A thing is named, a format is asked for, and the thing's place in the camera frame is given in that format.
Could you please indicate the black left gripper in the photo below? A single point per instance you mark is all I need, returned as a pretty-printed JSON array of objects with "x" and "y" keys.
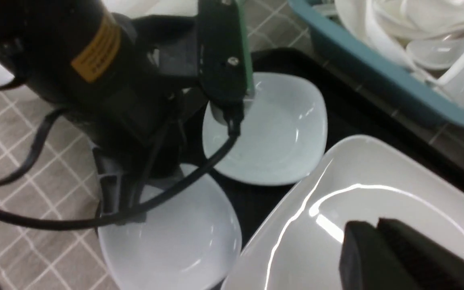
[{"x": 143, "y": 170}]

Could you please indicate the white bowl with spoon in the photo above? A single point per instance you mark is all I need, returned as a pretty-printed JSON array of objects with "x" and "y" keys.
[{"x": 190, "y": 242}]

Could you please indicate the pile of white spoons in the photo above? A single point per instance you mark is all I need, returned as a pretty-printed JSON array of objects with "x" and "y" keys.
[{"x": 424, "y": 37}]

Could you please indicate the teal plastic bin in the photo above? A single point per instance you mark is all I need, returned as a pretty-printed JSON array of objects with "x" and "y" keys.
[{"x": 377, "y": 74}]

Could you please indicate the black serving tray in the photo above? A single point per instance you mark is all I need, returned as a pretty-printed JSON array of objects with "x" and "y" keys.
[{"x": 348, "y": 114}]

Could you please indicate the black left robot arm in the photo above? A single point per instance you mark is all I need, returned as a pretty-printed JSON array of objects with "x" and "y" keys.
[{"x": 93, "y": 67}]

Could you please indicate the large white rectangular plate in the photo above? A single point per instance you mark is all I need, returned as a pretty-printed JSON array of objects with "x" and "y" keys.
[{"x": 360, "y": 178}]

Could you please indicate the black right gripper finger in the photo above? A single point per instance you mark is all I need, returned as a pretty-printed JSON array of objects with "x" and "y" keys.
[{"x": 394, "y": 256}]

